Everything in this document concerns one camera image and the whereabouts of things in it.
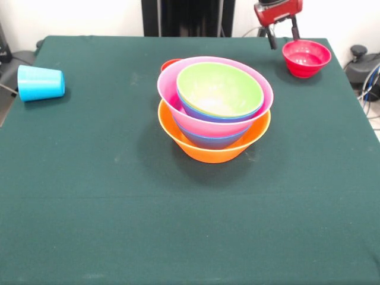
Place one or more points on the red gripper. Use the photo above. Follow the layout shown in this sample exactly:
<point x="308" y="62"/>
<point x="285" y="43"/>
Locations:
<point x="277" y="13"/>

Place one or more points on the blue bowl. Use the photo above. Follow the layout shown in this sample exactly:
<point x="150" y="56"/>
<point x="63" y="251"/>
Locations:
<point x="213" y="142"/>
<point x="219" y="118"/>

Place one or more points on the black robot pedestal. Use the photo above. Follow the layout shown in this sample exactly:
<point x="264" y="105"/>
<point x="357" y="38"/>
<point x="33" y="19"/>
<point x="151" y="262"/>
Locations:
<point x="205" y="13"/>

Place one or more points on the orange bowl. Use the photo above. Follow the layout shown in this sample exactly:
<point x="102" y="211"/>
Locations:
<point x="216" y="155"/>

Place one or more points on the large pink bowl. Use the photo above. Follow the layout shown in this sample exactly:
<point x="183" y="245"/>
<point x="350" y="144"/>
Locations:
<point x="169" y="89"/>

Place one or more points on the blue cup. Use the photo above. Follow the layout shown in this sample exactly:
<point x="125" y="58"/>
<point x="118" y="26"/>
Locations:
<point x="40" y="83"/>

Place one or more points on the green bowl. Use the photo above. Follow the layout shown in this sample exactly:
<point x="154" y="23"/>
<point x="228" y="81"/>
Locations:
<point x="219" y="89"/>

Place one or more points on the dark green tablecloth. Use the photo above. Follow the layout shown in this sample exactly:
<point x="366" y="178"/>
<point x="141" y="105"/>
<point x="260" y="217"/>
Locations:
<point x="148" y="207"/>

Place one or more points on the small pink-red bowl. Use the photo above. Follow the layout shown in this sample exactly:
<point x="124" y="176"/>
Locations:
<point x="305" y="62"/>

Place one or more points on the red cup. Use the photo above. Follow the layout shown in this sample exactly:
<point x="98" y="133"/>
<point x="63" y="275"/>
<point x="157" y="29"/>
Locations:
<point x="167" y="63"/>

